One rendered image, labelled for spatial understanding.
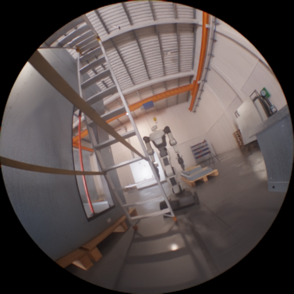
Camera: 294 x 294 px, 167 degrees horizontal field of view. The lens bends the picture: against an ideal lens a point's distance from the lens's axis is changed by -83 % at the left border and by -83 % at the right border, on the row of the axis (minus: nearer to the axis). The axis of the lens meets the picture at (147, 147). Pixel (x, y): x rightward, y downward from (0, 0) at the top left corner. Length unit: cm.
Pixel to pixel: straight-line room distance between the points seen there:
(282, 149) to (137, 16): 773
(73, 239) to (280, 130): 182
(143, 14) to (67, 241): 840
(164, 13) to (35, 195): 848
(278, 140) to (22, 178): 186
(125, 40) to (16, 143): 746
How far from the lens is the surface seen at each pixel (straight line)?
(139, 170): 690
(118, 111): 91
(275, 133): 102
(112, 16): 752
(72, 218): 106
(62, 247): 103
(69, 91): 17
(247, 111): 421
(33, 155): 99
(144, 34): 787
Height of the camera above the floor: 65
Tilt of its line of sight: 16 degrees up
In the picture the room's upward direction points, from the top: 19 degrees counter-clockwise
